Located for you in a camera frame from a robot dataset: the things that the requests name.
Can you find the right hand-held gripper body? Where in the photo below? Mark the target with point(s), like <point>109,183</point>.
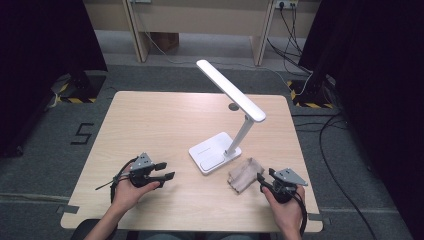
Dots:
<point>288,176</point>

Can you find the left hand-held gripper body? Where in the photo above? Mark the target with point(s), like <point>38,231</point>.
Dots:
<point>141,165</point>

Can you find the beige waffle cloth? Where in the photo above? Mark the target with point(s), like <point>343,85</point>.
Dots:
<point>245,175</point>

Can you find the brown cardboard box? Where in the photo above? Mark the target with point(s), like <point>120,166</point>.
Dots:
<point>165,41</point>

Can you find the white power socket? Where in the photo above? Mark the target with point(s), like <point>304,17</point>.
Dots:
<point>286,3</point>

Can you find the black stand base striped tape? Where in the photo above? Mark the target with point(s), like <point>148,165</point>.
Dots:
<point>310,93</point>
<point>81,86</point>

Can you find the black curtain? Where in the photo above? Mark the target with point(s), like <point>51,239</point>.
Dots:
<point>380,100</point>
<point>40,66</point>

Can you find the grey tape strip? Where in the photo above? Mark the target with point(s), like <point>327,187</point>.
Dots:
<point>68,209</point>
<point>318,218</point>

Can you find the dark round table grommet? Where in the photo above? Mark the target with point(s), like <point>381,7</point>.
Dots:
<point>233,106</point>

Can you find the person's left hand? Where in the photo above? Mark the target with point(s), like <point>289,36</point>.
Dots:
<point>125,195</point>

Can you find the person's right hand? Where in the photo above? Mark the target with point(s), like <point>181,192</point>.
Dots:
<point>288,215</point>

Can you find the white desk lamp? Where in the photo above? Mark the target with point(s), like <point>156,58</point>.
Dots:
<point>230,90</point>

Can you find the beige office desk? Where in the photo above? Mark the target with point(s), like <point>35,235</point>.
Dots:
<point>200,20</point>

